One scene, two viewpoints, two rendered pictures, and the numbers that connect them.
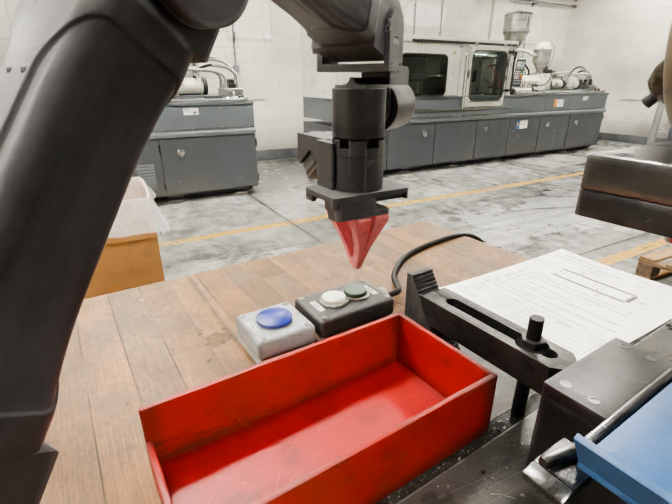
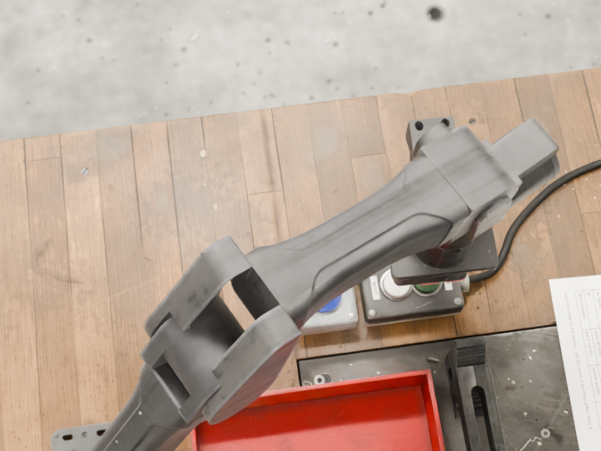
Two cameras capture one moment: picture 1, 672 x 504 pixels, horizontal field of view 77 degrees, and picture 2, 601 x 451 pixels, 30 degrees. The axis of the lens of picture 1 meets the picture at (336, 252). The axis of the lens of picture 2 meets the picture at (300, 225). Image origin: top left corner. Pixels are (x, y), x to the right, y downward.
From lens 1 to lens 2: 91 cm
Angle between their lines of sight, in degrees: 50
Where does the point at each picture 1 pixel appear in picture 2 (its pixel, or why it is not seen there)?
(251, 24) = not seen: outside the picture
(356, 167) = (430, 255)
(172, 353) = not seen: hidden behind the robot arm
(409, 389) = (409, 427)
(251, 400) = (268, 401)
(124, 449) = not seen: hidden behind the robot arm
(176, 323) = (232, 222)
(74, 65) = (170, 436)
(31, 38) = (151, 410)
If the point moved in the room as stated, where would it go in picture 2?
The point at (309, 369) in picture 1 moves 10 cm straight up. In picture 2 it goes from (323, 392) to (325, 371)
